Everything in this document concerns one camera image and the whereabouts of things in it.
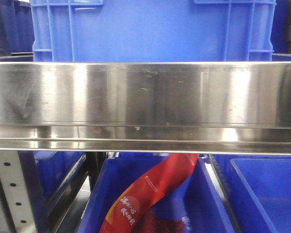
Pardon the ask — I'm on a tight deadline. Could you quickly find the blue bin lower middle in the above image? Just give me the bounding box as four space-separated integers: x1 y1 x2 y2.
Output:
78 153 234 233

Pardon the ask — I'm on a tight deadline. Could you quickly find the blue bin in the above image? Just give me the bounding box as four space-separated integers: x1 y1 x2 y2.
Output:
78 153 234 233
33 151 83 196
213 155 291 233

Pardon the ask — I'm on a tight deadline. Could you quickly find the blue bin lower left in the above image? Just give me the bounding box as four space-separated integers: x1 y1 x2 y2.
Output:
33 151 83 196

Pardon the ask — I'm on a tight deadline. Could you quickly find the blue bin lower right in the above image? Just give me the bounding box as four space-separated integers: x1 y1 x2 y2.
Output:
213 155 291 233

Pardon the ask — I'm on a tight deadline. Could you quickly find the stainless steel shelf edge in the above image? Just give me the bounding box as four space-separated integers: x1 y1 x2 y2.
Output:
0 62 291 155

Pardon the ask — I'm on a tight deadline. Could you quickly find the red snack bag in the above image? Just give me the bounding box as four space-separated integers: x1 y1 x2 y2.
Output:
99 153 199 233

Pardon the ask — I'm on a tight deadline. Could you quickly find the large blue plastic crate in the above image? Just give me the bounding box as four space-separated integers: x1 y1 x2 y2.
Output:
31 0 276 62

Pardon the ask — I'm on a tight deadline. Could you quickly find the perforated metal shelf post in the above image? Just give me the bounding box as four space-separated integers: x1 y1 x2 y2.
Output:
0 150 37 233

